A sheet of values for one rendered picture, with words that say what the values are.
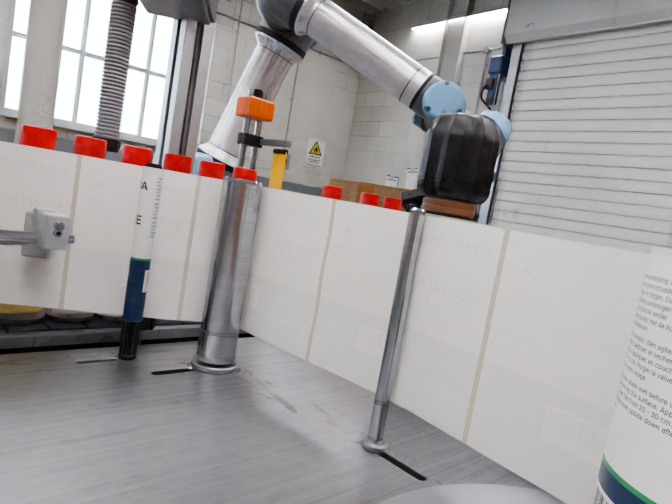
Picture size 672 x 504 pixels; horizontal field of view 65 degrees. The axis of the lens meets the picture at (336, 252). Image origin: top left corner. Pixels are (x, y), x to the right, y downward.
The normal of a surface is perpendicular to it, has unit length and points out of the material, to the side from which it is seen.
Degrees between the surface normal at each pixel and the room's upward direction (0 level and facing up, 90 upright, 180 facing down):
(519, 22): 90
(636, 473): 90
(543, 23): 90
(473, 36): 90
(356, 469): 0
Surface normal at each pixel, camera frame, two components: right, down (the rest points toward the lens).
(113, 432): 0.17, -0.98
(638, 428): -0.98, -0.15
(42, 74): 0.60, 0.18
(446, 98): -0.18, 0.08
